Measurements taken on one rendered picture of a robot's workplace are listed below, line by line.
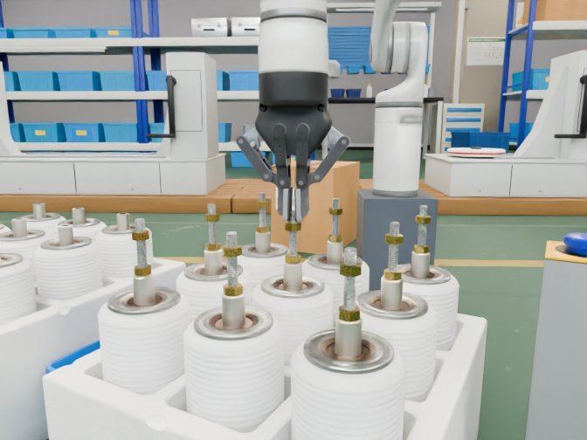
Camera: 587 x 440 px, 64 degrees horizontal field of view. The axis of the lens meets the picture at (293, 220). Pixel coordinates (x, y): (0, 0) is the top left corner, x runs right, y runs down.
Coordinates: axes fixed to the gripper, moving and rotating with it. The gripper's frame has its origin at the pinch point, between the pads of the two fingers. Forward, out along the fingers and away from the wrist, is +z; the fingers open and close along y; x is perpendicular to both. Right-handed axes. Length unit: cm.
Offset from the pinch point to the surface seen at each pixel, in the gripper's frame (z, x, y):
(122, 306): 9.5, -9.9, -16.2
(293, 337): 14.1, -4.7, 0.8
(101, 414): 18.4, -15.2, -16.1
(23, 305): 15.7, 2.2, -38.2
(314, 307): 10.8, -3.8, 3.0
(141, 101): -31, 426, -234
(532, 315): 35, 59, 47
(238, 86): -46, 442, -131
